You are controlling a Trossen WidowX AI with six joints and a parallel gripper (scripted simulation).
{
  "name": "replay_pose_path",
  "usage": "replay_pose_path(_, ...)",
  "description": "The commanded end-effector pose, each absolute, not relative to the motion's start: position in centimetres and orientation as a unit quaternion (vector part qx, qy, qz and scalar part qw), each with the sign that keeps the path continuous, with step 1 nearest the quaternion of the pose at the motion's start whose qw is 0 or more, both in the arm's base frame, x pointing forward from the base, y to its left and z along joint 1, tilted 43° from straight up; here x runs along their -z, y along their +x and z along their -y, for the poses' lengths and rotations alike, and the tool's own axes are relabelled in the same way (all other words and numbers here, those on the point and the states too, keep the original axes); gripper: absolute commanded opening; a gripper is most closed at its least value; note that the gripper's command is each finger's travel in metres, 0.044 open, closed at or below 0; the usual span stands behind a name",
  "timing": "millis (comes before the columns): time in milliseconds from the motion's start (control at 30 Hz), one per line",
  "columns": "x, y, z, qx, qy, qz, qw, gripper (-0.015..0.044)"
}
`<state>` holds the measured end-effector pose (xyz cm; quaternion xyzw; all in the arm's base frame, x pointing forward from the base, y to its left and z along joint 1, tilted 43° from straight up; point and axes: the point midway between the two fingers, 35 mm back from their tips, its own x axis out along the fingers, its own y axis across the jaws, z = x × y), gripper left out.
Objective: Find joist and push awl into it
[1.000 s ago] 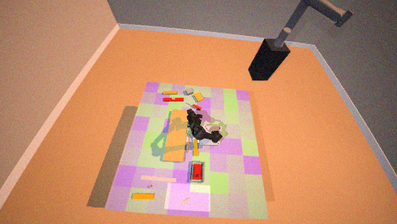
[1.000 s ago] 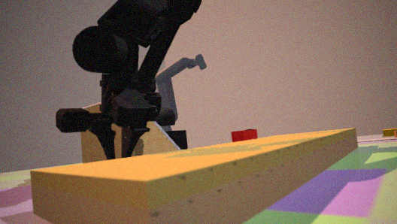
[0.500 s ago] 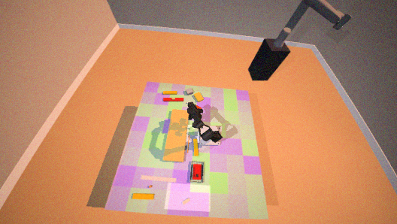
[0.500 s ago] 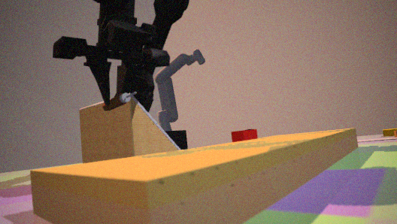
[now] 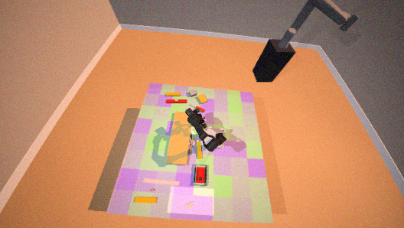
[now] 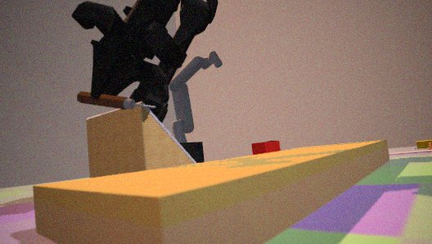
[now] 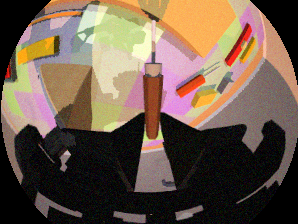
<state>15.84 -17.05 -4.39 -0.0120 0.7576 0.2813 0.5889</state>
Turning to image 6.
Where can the brown-handled awl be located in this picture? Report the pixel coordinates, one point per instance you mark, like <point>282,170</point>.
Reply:
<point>108,100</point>

